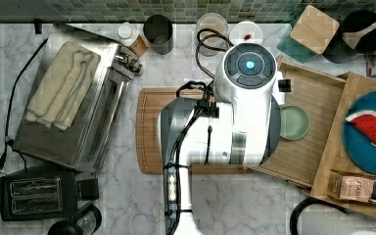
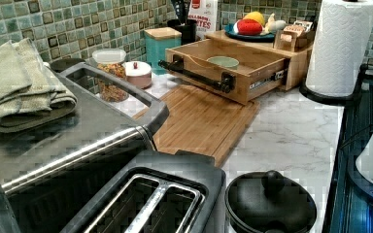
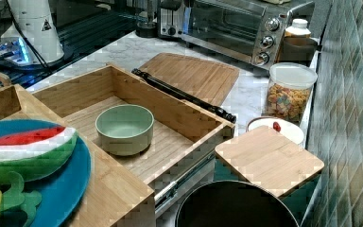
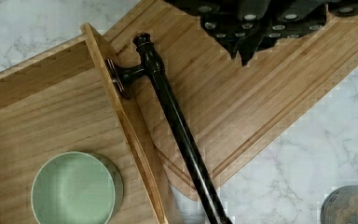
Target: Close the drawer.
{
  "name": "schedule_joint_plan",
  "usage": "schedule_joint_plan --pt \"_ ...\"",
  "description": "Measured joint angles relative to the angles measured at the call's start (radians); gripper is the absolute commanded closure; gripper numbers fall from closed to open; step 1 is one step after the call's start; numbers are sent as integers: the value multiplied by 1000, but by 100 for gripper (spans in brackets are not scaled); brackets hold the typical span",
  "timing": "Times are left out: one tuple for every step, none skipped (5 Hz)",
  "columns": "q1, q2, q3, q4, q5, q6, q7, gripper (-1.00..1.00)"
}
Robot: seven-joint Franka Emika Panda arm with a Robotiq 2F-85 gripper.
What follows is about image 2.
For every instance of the wooden drawer with black handle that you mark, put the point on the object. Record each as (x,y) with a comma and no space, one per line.
(258,71)

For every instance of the wooden drawer cabinet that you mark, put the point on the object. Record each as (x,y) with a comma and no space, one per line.
(298,61)

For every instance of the bamboo cutting board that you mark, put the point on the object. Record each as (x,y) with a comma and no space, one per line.
(203,122)

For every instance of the pink white lidded pot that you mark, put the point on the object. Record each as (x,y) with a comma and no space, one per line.
(138,73)

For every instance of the light green bowl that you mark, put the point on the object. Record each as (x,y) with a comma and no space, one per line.
(224,61)

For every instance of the teal canister with wooden lid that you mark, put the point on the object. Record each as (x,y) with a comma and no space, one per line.
(158,40)

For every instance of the black two-slot toaster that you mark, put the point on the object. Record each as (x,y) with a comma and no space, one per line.
(157,192)

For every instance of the black utensil holder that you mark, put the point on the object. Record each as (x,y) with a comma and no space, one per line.
(186,26)

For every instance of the clear cereal jar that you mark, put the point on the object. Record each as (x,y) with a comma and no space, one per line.
(111,62)

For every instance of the blue plate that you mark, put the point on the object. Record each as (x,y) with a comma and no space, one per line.
(229,31)

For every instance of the white red food box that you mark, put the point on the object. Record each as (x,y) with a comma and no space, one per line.
(205,13)

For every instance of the red toy fruit slice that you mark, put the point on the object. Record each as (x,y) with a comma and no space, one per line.
(248,27)

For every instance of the wooden tea bag organizer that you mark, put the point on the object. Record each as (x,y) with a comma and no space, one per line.
(296,44)

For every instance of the yellow toy fruit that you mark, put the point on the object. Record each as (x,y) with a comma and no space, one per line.
(257,16)

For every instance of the white toy garlic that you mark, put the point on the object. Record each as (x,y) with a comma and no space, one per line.
(272,25)

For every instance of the tea bag packets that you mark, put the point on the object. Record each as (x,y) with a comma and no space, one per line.
(295,30)

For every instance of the black paper towel holder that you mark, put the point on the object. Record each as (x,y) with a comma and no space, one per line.
(336,99)

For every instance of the stainless steel toaster oven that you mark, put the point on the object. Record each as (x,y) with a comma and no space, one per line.
(49,172)

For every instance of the folded beige towel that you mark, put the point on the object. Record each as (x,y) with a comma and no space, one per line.
(30,93)

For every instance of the white paper towel roll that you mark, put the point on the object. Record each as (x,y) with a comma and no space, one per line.
(342,34)

